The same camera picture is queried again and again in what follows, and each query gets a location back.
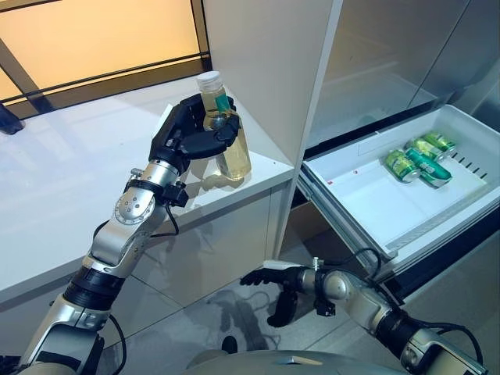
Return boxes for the white fridge drawer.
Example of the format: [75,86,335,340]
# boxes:
[298,103,500,263]

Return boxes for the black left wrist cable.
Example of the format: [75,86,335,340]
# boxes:
[150,202,180,238]

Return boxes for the tall white cabinet panel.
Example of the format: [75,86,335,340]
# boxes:
[202,0,345,262]

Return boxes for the stainless steel fridge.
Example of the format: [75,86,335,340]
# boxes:
[281,0,500,308]

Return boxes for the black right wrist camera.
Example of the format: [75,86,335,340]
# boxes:
[314,296,337,316]

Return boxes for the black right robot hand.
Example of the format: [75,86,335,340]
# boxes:
[239,259,316,329]

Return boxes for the black left robot foot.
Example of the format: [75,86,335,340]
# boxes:
[221,335,239,357]

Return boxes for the dark green drink can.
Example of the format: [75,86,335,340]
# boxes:
[404,147,454,189]

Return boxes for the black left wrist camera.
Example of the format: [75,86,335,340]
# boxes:
[162,181,189,208]

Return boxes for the clear yellow tea bottle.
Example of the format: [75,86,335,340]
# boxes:
[195,72,253,183]

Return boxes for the bright green drink can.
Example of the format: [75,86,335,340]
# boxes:
[423,131,459,154]

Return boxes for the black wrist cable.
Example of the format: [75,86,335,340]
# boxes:
[150,202,180,238]
[312,248,383,283]

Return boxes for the yellow green drink can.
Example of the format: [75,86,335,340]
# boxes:
[384,148,422,184]
[405,137,448,163]

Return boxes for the black framed frosted window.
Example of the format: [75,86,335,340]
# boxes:
[0,0,214,120]

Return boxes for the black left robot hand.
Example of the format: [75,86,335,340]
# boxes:
[149,93,241,173]

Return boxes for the grey robot torso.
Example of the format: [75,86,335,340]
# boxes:
[186,348,343,375]

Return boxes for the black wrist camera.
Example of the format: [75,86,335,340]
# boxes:
[314,296,337,316]
[162,181,189,208]

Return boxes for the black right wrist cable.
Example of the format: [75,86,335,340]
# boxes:
[312,248,383,283]

